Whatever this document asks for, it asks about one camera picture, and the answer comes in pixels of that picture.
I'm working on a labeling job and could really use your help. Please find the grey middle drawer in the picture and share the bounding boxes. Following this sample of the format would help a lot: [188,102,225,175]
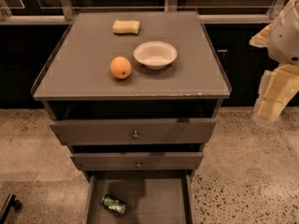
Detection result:
[71,152,203,171]

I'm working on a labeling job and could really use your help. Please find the grey top drawer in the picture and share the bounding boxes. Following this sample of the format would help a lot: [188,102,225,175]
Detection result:
[50,119,216,146]

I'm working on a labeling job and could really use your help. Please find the grey drawer cabinet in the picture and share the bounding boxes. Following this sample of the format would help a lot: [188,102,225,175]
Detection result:
[30,10,233,173]

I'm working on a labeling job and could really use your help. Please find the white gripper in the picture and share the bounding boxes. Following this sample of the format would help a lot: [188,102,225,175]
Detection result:
[249,0,299,124]

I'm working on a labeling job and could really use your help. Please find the metal window railing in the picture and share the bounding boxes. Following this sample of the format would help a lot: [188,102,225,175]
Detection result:
[0,0,299,26]

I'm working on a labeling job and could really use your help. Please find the grey drawer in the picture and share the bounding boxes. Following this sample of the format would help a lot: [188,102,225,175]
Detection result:
[82,171,195,224]
[71,152,203,171]
[50,119,216,146]

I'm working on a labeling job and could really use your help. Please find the black chair base caster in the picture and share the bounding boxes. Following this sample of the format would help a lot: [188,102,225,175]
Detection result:
[0,194,22,224]

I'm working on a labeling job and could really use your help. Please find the yellow sponge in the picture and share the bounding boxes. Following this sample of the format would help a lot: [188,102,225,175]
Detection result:
[112,20,141,35]

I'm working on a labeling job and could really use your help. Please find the grey bottom drawer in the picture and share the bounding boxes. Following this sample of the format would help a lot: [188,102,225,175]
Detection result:
[82,171,195,224]

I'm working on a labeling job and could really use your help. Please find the orange fruit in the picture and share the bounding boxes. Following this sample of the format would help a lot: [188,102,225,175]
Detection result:
[110,57,132,79]

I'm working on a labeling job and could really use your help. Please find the green soda can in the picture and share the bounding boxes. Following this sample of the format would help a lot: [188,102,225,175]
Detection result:
[101,194,127,217]

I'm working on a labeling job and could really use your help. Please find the white bowl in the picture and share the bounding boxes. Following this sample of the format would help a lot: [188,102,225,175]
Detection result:
[134,41,178,70]

